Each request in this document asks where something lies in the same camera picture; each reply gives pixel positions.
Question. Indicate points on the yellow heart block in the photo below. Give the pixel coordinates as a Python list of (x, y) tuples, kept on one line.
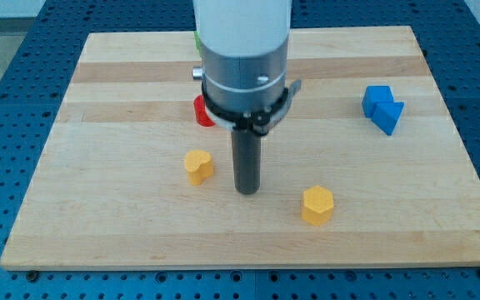
[(198, 165)]

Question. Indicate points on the wooden board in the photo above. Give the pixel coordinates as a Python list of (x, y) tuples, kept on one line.
[(110, 191)]

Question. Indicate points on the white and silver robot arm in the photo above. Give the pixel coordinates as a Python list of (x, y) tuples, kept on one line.
[(244, 48)]

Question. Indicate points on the yellow hexagon block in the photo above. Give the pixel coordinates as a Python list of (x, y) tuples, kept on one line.
[(317, 205)]

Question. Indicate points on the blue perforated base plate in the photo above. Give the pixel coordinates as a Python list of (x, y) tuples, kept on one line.
[(32, 88)]

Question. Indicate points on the red circle block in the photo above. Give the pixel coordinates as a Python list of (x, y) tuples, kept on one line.
[(201, 115)]

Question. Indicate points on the blue triangle block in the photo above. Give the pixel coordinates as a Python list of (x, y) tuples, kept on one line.
[(386, 115)]

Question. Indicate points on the green block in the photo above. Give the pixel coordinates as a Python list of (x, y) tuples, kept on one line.
[(197, 43)]

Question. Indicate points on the blue cube block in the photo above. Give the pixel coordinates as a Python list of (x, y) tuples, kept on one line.
[(374, 95)]

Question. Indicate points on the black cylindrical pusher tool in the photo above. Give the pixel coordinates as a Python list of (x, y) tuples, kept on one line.
[(246, 156)]

